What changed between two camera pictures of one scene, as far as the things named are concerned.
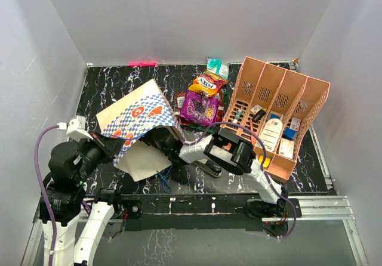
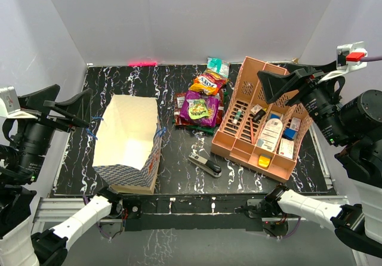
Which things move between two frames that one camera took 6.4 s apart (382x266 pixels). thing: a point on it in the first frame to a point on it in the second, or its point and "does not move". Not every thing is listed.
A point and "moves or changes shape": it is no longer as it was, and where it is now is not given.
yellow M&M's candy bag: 210,92 does not move
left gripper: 110,146 to 77,109
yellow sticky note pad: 266,162 does not move
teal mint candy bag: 218,66 does not move
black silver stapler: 210,167 does not move
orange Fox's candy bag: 210,79 does not move
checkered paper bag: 129,119 moves or changes shape
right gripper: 144,137 to 273,84
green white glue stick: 237,116 does not move
